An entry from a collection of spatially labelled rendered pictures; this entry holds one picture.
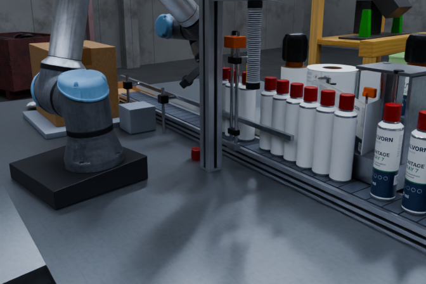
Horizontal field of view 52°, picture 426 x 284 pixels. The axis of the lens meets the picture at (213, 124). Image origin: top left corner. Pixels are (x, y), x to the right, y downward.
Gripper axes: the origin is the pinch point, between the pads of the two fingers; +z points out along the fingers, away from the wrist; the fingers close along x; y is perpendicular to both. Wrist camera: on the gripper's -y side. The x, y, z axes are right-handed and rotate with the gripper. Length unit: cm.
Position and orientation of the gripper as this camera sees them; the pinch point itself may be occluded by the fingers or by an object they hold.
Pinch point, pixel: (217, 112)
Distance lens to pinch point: 141.6
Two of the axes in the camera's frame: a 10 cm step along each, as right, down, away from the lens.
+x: -4.9, 2.8, 8.3
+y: 8.2, -1.6, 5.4
